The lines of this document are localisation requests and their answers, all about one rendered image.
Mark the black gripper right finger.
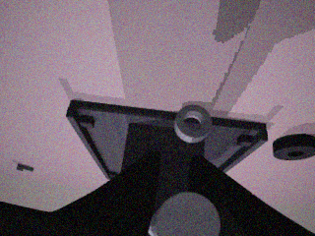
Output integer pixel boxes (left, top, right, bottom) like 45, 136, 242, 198
188, 154, 315, 236

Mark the grey metal ring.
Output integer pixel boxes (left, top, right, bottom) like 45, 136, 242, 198
174, 105, 212, 143

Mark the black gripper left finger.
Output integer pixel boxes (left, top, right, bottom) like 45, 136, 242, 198
0, 149, 161, 236

